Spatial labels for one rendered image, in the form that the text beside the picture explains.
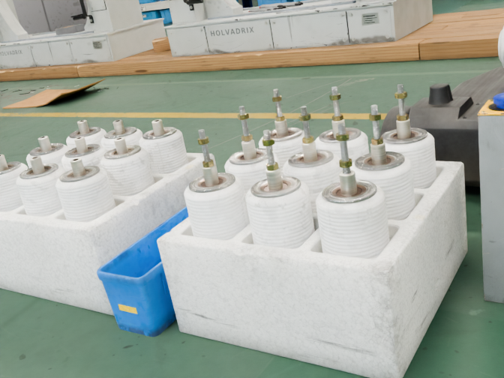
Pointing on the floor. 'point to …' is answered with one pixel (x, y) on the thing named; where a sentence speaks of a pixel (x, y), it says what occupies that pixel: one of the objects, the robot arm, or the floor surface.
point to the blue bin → (141, 283)
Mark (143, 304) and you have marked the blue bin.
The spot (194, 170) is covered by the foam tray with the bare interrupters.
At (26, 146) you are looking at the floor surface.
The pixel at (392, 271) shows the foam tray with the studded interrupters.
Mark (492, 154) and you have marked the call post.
